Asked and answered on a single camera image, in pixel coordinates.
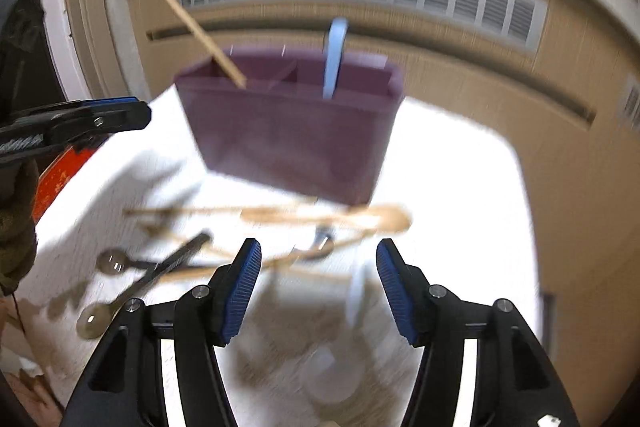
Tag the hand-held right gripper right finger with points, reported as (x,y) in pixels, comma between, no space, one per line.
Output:
(397,292)

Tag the small metal spoon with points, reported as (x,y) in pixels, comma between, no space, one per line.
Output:
(324,242)

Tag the white lace tablecloth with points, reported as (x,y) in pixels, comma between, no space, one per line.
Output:
(450,187)

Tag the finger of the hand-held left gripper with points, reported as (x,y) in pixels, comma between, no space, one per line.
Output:
(130,114)
(75,134)

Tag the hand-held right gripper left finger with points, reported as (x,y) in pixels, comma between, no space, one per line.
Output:
(242,292)

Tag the wooden spoon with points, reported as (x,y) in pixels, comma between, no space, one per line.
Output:
(390,217)

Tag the purple plastic utensil container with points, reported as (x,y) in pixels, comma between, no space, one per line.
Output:
(290,142)

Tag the beige wooden radiator cover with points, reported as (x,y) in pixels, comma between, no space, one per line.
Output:
(475,72)

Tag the small white vent grille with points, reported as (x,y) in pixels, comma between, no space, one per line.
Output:
(632,104)

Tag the red printed sheet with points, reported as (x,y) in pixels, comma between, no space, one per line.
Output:
(60,179)

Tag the person's left forearm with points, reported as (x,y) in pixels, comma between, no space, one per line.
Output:
(17,227)

